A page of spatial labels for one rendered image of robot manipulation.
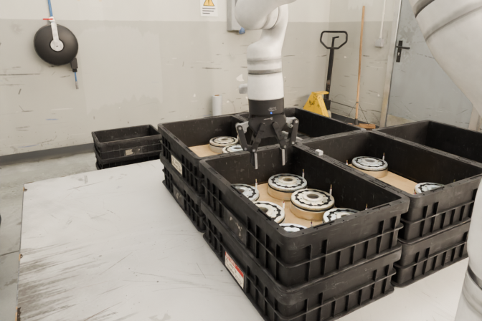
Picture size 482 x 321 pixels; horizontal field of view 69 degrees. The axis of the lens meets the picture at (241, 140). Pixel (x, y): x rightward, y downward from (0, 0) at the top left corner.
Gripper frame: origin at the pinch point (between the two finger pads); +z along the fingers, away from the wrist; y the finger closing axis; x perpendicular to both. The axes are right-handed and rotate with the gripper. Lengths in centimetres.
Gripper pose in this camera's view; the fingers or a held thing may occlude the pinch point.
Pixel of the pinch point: (268, 159)
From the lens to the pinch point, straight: 78.5
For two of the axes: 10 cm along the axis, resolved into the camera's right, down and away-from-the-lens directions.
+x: -1.9, -2.8, 9.4
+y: 9.8, -1.2, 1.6
